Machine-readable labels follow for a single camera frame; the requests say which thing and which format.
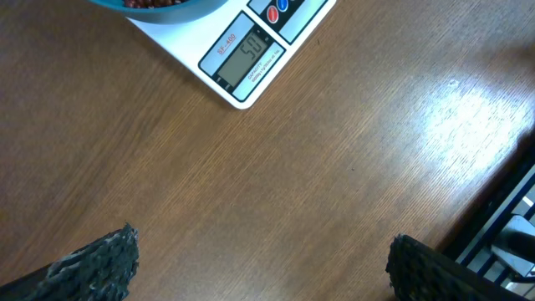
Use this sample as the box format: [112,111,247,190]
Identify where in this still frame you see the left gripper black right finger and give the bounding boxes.
[385,234,527,301]

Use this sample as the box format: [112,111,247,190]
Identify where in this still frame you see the red beans in bowl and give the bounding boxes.
[123,0,188,9]

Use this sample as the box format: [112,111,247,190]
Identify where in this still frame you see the black aluminium frame rail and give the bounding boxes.
[442,132,534,300]

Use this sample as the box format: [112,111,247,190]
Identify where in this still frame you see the white digital kitchen scale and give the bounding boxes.
[135,0,336,110]

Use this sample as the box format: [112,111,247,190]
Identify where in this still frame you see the blue-grey bowl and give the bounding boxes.
[89,0,227,24]

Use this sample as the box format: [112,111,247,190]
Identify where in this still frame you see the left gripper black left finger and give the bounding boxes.
[1,224,140,301]

